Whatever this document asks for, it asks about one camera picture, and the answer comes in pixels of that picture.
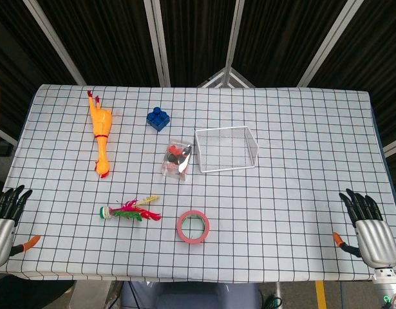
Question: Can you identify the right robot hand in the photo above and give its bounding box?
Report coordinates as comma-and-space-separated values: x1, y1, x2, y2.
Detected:
332, 188, 396, 268

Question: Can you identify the pink tape roll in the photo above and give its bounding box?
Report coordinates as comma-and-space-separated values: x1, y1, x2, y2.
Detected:
176, 210, 211, 245

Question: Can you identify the blue building block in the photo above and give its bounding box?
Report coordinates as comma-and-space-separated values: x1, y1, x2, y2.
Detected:
146, 106, 171, 132

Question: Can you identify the clear plastic box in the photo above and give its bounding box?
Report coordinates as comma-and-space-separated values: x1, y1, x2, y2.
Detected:
194, 126, 259, 174

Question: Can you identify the clear plastic toy package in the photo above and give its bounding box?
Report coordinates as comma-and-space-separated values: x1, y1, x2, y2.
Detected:
160, 138, 194, 182

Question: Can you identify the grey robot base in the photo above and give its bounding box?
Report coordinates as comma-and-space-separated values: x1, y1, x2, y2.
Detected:
120, 281, 261, 309

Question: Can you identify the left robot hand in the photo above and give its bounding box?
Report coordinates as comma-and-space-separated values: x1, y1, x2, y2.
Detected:
0, 185, 42, 269

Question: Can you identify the white checkered tablecloth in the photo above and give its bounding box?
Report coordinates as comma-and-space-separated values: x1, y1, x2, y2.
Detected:
0, 84, 396, 284

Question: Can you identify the orange rubber chicken toy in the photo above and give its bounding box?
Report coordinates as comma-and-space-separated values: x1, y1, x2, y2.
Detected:
86, 89, 113, 179

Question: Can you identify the feathered shuttlecock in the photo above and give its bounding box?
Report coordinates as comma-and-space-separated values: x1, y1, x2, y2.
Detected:
99, 194, 162, 223

